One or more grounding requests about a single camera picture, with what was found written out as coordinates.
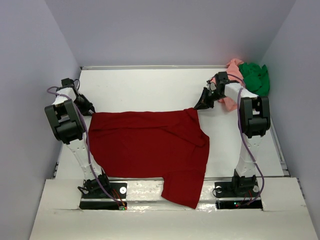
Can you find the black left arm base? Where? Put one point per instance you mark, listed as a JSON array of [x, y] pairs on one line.
[[100, 201]]

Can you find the dark red t-shirt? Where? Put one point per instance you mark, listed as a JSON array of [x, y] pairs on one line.
[[169, 145]]

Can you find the green t-shirt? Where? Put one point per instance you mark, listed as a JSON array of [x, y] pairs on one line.
[[256, 78]]

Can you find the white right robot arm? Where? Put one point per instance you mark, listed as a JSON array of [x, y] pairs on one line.
[[253, 113]]

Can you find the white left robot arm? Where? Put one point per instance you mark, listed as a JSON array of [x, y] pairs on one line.
[[66, 119]]

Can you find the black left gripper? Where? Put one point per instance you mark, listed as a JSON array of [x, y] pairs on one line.
[[88, 105]]

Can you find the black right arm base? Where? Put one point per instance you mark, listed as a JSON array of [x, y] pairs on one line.
[[237, 193]]

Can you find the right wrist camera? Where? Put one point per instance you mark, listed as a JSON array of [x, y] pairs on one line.
[[213, 84]]

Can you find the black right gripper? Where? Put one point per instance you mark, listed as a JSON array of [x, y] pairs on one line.
[[204, 102]]

